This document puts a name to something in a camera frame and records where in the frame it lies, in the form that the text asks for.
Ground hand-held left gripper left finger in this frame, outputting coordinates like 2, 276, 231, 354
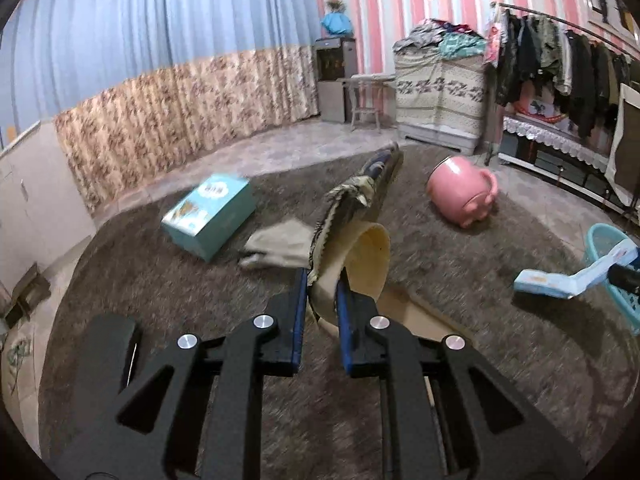
60, 269, 308, 480

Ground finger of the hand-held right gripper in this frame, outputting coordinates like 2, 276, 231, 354
607, 263, 640, 294

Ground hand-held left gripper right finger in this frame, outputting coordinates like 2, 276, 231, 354
336, 269, 588, 480

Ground light blue plastic basin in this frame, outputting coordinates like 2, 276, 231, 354
585, 223, 640, 336

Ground cream plastic bowl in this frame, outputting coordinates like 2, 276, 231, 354
310, 222, 391, 336

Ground light blue tissue packet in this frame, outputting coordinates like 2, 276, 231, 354
513, 240, 640, 301

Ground brown cardboard sheet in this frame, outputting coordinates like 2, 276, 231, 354
375, 285, 452, 344

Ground beige folded cloth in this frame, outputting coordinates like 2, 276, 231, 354
238, 217, 317, 269

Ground teal cardboard box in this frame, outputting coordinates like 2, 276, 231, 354
161, 174, 257, 263

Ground low shelf with lace cloth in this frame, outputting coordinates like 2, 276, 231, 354
499, 114, 615, 202

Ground brown shaggy carpet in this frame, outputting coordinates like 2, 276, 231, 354
37, 142, 637, 480

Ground pink pig-shaped mug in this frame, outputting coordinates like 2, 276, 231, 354
426, 156, 499, 230

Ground row of hanging clothes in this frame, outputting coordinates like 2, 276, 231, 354
482, 1, 640, 142

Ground grey water dispenser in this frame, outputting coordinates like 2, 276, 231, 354
313, 36, 359, 124

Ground cabinet under patterned cloth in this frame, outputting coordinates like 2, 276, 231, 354
393, 50, 489, 157

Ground small grey table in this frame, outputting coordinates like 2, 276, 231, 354
345, 73, 396, 134

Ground small wooden stool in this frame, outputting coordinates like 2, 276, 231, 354
9, 262, 52, 312

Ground crumpled floor cloth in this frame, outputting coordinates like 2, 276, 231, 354
0, 336, 32, 397

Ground white cabinet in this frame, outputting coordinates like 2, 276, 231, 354
0, 120, 97, 303

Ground blue covered water bottle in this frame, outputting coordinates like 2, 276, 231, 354
320, 11, 354, 37

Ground blue and floral curtain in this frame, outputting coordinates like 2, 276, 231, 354
0, 0, 322, 213

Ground pile of clothes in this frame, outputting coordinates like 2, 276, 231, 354
392, 18, 489, 60

